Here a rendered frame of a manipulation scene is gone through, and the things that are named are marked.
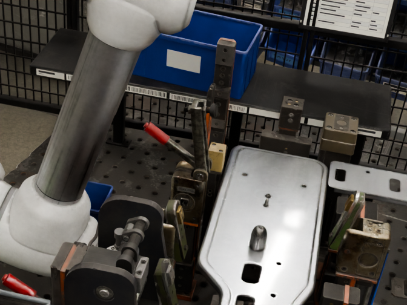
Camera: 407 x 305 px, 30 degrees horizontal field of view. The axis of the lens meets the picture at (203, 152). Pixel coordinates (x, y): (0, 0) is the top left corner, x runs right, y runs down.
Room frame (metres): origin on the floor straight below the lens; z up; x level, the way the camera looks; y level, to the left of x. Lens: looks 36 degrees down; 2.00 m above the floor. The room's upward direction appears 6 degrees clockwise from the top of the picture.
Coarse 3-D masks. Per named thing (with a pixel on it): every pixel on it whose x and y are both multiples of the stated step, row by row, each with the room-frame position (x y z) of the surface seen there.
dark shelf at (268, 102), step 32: (64, 32) 1.82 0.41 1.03; (32, 64) 1.64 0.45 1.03; (64, 64) 1.65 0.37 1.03; (256, 64) 1.76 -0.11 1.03; (160, 96) 1.58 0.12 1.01; (192, 96) 1.57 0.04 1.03; (256, 96) 1.59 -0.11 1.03; (288, 96) 1.61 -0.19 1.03; (320, 96) 1.63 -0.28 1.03; (352, 96) 1.64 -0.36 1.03; (384, 96) 1.66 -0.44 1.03; (384, 128) 1.51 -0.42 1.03
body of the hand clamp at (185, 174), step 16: (176, 176) 1.22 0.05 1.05; (192, 176) 1.24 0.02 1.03; (176, 192) 1.22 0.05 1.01; (192, 192) 1.21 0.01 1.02; (192, 208) 1.21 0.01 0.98; (192, 224) 1.21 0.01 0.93; (192, 240) 1.22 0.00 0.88; (192, 256) 1.22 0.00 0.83; (176, 272) 1.22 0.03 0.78; (192, 272) 1.22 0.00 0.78; (176, 288) 1.22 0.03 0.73; (192, 288) 1.24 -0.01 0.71
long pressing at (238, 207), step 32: (256, 160) 1.37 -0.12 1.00; (288, 160) 1.38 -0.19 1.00; (224, 192) 1.24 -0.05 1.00; (256, 192) 1.26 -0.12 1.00; (288, 192) 1.27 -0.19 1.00; (320, 192) 1.28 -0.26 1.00; (224, 224) 1.15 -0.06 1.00; (256, 224) 1.16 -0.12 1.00; (288, 224) 1.17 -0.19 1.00; (320, 224) 1.18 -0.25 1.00; (224, 256) 1.05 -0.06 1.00; (256, 256) 1.06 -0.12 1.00; (288, 256) 1.07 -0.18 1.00; (224, 288) 0.97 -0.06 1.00; (256, 288) 0.98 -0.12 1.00; (288, 288) 0.99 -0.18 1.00
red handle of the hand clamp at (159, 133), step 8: (144, 128) 1.26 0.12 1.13; (152, 128) 1.25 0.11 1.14; (152, 136) 1.24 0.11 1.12; (160, 136) 1.24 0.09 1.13; (168, 136) 1.25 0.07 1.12; (168, 144) 1.24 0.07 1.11; (176, 144) 1.25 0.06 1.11; (176, 152) 1.24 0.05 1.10; (184, 152) 1.24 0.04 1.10; (192, 160) 1.23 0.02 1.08
